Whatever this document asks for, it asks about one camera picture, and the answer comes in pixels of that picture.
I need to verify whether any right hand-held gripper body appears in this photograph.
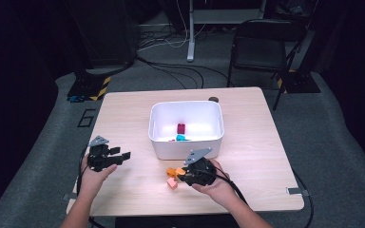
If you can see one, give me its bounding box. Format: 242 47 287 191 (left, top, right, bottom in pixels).
182 147 219 187

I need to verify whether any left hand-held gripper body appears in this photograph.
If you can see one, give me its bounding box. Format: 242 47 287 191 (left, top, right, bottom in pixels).
86 135 122 173

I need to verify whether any white plastic bin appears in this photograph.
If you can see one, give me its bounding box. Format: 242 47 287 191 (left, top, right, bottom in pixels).
147 100 225 161

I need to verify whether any person's left hand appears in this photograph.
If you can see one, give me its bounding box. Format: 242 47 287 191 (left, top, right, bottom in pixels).
80 154 119 199

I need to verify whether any person's right hand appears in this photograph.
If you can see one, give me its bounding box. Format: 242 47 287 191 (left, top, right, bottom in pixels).
191 159 240 209

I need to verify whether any pink toy brick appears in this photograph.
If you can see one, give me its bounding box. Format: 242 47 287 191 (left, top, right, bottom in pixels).
166 177 179 191

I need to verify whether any black stand base striped edge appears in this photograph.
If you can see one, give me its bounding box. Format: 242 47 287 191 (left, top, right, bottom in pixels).
67 70 112 103

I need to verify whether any dark curtain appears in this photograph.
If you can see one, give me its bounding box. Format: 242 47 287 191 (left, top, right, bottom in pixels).
0 0 60 217
317 0 365 169

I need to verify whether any black equipment case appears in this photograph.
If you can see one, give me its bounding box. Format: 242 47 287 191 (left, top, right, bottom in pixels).
65 0 141 69

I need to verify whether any black folding chair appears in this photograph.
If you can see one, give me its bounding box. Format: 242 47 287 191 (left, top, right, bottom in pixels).
227 18 308 112

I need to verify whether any left hand-held gripper black cable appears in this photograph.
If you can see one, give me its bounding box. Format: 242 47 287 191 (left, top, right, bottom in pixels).
76 144 106 228

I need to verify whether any hand-held gripper black cable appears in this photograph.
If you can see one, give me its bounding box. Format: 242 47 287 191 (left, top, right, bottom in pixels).
199 168 249 205
76 144 106 228

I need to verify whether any right hand-held gripper black cable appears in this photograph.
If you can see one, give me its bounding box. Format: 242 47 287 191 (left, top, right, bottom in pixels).
199 168 249 205

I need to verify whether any black floor cable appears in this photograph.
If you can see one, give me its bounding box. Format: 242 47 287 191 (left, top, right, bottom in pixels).
151 61 233 88
136 56 205 89

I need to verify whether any black cable beside table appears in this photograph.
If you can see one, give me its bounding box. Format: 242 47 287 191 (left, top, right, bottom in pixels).
293 170 316 228

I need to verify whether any white desk frame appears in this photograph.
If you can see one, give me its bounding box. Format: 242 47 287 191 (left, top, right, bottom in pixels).
185 0 267 63

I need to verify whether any white floor cable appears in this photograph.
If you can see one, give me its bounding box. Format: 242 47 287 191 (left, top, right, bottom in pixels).
137 0 192 51

